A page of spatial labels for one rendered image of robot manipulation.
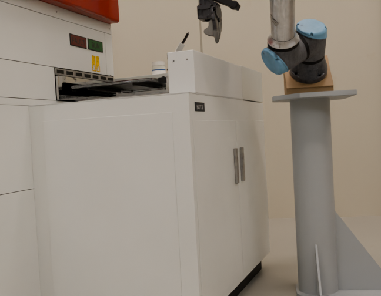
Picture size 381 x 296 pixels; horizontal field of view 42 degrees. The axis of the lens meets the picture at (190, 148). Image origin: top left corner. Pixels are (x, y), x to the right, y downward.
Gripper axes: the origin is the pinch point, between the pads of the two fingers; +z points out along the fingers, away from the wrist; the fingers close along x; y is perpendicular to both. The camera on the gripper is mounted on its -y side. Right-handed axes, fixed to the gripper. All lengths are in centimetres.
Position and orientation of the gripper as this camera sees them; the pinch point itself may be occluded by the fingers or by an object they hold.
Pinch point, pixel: (218, 40)
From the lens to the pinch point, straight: 204.9
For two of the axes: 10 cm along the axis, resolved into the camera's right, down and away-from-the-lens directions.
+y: -9.3, 0.4, 3.6
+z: 0.5, 10.0, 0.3
